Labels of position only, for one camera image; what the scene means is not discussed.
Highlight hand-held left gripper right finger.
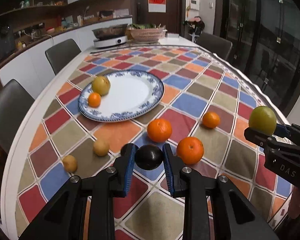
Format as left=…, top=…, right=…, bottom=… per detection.
left=162, top=142, right=280, bottom=240

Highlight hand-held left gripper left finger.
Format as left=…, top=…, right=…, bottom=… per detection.
left=19, top=143, right=137, bottom=240

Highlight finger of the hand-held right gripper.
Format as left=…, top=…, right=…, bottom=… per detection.
left=274, top=123, right=300, bottom=143
left=244, top=126, right=278, bottom=153

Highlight green round fruit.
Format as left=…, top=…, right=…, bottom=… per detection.
left=248, top=106, right=277, bottom=136

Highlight dark purple plum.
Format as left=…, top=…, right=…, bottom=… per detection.
left=120, top=144, right=132, bottom=157
left=134, top=144, right=163, bottom=171

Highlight large orange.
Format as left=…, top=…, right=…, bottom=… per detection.
left=147, top=118, right=173, bottom=143
left=176, top=137, right=205, bottom=165

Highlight small yellow fruit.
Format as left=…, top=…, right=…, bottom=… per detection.
left=93, top=140, right=110, bottom=157
left=62, top=155, right=78, bottom=173

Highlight small orange tangerine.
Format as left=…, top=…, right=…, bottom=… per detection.
left=202, top=112, right=221, bottom=129
left=87, top=92, right=101, bottom=108

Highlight blue rimmed white plate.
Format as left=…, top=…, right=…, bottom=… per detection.
left=77, top=69, right=165, bottom=123

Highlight person's right forearm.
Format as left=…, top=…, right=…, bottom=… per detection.
left=287, top=186, right=300, bottom=228

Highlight colourful chequered tablecloth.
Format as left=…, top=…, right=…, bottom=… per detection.
left=15, top=45, right=294, bottom=240

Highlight yellow pear with scar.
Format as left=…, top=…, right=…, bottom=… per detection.
left=91, top=76, right=111, bottom=96

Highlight grey dining chair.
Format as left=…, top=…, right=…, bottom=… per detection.
left=45, top=39, right=82, bottom=75
left=196, top=32, right=233, bottom=60
left=0, top=79, right=35, bottom=155

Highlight dark glass sliding door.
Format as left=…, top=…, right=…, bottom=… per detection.
left=221, top=0, right=300, bottom=105

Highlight dark high chair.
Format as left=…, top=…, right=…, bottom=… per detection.
left=184, top=16, right=205, bottom=43

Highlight white induction cooker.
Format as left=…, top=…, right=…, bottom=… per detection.
left=93, top=35, right=128, bottom=49

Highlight pink woven basket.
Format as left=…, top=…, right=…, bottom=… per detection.
left=126, top=27, right=166, bottom=42

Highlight steel pot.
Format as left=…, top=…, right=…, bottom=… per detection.
left=92, top=24, right=129, bottom=40

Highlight green leafy vegetables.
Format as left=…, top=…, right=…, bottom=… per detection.
left=130, top=23, right=165, bottom=30

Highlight white base cabinet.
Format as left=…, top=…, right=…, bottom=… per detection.
left=0, top=16, right=133, bottom=88

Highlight brown wooden door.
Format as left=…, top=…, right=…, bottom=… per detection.
left=131, top=0, right=183, bottom=37

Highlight black water dispenser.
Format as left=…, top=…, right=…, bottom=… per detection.
left=0, top=25, right=17, bottom=60

